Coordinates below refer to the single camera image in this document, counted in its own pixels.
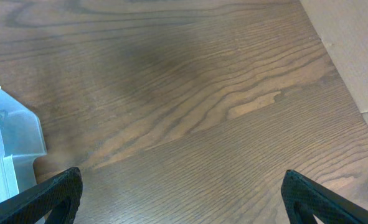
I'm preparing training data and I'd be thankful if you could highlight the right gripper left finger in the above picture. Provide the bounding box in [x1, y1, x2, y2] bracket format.
[0, 167, 83, 223]

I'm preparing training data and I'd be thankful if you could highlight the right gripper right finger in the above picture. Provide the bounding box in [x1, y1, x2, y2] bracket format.
[281, 170, 368, 224]

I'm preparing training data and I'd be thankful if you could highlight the clear plastic storage bin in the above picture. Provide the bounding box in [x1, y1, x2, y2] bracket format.
[0, 87, 47, 203]

